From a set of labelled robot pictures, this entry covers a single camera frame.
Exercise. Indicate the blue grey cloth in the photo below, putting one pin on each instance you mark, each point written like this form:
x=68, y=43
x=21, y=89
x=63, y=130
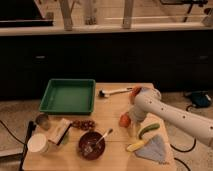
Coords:
x=154, y=150

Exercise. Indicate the dark brown bowl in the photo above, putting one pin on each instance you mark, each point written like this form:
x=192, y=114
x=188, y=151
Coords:
x=88, y=139

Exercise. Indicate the green cucumber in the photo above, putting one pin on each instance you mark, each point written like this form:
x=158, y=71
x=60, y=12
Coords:
x=148, y=128

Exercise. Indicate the black stand left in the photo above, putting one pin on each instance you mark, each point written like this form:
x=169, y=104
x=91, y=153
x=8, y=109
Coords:
x=30, y=130

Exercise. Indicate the brown grape bunch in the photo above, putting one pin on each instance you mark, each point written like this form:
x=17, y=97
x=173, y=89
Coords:
x=85, y=125

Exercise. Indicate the white paper cup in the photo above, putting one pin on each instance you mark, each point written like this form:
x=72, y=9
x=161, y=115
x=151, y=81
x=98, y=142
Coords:
x=38, y=143

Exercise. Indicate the blue black bag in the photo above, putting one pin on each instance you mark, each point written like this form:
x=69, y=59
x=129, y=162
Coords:
x=199, y=98

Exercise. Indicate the green plastic tray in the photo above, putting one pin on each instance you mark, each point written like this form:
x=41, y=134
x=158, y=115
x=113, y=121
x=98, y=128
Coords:
x=69, y=96

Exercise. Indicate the red apple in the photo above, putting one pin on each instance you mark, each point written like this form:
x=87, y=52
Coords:
x=124, y=121

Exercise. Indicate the white handled dish brush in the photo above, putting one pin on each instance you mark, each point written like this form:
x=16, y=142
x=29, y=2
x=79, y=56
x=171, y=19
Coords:
x=108, y=93

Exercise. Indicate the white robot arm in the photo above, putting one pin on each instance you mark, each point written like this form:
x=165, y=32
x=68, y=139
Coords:
x=146, y=100

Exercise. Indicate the small metal cup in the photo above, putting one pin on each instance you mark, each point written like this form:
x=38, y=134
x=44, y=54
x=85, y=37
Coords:
x=43, y=121

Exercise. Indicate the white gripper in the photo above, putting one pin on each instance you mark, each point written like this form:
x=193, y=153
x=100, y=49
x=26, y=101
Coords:
x=137, y=116

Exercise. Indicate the orange bowl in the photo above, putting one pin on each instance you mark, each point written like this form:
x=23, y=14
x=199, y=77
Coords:
x=134, y=93

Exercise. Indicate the metal spoon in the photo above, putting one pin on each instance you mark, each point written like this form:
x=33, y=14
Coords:
x=99, y=139

